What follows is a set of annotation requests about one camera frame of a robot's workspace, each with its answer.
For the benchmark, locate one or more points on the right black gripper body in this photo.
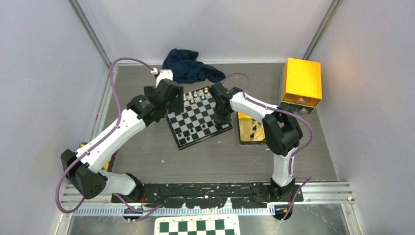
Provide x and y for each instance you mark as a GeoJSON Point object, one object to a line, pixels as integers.
{"type": "Point", "coordinates": [223, 116]}

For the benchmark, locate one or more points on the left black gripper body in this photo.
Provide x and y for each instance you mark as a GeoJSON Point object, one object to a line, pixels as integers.
{"type": "Point", "coordinates": [176, 106]}

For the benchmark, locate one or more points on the black white chess board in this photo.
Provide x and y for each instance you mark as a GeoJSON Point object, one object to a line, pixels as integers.
{"type": "Point", "coordinates": [195, 123]}

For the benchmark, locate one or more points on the gold tin with black pieces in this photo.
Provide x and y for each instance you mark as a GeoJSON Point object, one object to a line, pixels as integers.
{"type": "Point", "coordinates": [250, 131]}

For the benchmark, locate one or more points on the orange drawer box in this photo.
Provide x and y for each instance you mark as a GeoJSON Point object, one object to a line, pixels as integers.
{"type": "Point", "coordinates": [301, 85]}

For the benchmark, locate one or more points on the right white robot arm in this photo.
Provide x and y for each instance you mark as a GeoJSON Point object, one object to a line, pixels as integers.
{"type": "Point", "coordinates": [282, 131]}

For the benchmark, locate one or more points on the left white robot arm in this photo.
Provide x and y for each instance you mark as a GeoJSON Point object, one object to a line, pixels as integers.
{"type": "Point", "coordinates": [84, 166]}

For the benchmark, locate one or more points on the gold tin with white pieces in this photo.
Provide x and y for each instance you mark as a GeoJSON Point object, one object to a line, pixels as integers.
{"type": "Point", "coordinates": [110, 161]}

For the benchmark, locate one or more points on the green white checker board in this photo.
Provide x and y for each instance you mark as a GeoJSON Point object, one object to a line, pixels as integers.
{"type": "Point", "coordinates": [214, 224]}

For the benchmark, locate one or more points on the dark blue cloth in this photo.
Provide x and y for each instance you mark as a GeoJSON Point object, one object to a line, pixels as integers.
{"type": "Point", "coordinates": [187, 70]}

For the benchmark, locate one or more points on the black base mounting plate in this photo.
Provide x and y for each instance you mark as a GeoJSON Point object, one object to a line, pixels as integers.
{"type": "Point", "coordinates": [210, 195]}

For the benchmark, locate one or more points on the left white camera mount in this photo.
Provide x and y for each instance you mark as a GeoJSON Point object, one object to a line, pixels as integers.
{"type": "Point", "coordinates": [161, 74]}

